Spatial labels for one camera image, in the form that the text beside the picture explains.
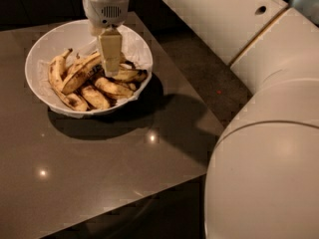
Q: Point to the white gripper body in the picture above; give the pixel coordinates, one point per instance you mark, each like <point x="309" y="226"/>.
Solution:
<point x="104" y="10"/>

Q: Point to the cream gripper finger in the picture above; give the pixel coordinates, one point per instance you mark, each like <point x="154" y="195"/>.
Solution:
<point x="110" y="47"/>

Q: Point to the large top banana with sticker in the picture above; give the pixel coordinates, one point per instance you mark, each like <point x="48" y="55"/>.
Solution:
<point x="82" y="72"/>

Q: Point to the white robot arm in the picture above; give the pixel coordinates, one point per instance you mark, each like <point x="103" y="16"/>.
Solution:
<point x="262" y="181"/>

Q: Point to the white round bowl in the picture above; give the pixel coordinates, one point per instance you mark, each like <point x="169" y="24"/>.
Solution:
<point x="66" y="37"/>

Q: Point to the right banana with dark tip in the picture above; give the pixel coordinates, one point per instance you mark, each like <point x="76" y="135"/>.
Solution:
<point x="129" y="76"/>

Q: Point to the small hidden banana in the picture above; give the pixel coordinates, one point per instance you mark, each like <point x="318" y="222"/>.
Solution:
<point x="131" y="86"/>

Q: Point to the left curved spotted banana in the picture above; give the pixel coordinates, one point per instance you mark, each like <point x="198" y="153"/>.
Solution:
<point x="56" y="67"/>

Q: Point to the bottom short banana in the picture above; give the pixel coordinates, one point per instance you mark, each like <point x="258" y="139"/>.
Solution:
<point x="94" y="97"/>

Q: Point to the dark cabinet fronts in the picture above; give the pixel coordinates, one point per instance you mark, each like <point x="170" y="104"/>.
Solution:
<point x="23" y="13"/>

